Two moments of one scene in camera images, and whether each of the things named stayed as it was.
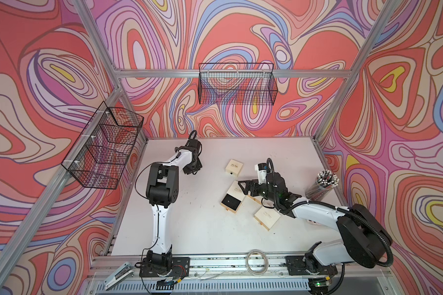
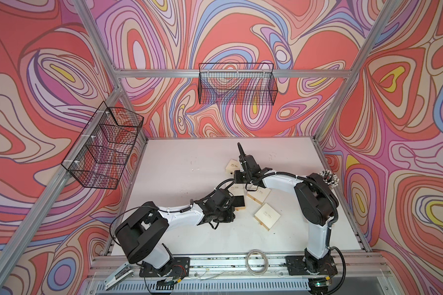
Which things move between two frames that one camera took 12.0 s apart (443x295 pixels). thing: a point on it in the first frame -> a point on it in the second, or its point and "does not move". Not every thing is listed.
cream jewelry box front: [267, 217] does not move
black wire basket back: [237, 83] does not move
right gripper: [248, 184] -> [237, 174]
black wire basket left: [98, 157] does not move
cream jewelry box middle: [256, 198] does not move
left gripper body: [194, 167] -> [224, 215]
